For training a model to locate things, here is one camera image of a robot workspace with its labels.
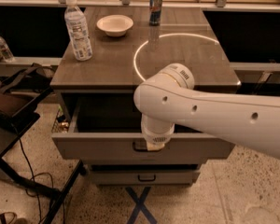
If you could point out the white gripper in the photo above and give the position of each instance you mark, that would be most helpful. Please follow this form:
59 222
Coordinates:
158 138

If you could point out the grey top drawer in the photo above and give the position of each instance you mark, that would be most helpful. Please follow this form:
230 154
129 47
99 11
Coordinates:
105 130

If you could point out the grey drawer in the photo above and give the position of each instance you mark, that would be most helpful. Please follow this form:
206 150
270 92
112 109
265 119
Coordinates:
105 130
141 177

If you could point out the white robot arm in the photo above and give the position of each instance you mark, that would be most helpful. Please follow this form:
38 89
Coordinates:
169 98

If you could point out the grey three-drawer cabinet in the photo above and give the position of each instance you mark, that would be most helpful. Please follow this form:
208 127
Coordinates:
119 64

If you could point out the grey bottom drawer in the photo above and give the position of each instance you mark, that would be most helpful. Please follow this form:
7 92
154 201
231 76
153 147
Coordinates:
141 177

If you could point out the white paper bowl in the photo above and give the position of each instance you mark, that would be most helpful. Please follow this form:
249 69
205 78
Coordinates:
115 25

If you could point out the black side table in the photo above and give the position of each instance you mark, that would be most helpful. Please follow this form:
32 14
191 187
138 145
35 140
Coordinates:
9 136

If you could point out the large clear water bottle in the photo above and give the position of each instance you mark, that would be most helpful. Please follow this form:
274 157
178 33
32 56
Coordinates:
77 28

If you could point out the blue silver energy drink can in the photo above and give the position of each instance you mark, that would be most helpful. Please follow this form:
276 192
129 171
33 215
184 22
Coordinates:
155 12

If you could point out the black white sneaker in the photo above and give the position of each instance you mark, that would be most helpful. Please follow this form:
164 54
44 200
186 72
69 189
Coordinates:
8 218

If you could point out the small clear water bottle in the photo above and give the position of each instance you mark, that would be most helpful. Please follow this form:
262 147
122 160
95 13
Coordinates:
5 50

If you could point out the wire mesh basket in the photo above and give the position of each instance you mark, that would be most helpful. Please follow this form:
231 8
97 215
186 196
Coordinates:
60 124

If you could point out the brown bag with strap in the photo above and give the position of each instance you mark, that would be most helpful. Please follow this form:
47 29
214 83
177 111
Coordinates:
21 93

